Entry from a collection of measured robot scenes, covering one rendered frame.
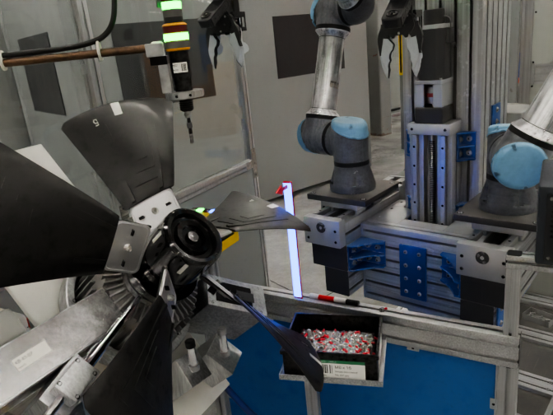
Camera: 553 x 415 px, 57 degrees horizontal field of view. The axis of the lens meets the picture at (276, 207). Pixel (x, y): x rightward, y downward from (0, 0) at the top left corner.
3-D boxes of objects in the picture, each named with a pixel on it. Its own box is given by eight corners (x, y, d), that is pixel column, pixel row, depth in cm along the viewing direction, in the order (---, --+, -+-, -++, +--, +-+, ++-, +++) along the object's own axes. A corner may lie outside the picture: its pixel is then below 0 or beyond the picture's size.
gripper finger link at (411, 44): (432, 70, 125) (421, 33, 123) (425, 73, 120) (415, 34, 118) (420, 74, 126) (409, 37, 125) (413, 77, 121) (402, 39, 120)
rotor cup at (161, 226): (109, 271, 91) (142, 233, 83) (147, 225, 102) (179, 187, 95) (174, 320, 93) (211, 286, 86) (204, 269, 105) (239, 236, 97)
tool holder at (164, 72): (152, 102, 90) (142, 44, 87) (157, 98, 96) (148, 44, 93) (203, 97, 90) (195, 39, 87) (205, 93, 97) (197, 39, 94)
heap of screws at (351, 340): (290, 373, 117) (288, 356, 116) (302, 338, 130) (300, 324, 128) (374, 379, 112) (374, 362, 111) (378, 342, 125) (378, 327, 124)
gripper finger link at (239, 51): (258, 60, 147) (244, 30, 146) (247, 62, 142) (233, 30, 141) (250, 65, 148) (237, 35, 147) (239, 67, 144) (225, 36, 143)
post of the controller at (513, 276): (502, 335, 115) (506, 254, 109) (504, 328, 117) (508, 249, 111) (517, 338, 113) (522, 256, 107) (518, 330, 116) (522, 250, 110)
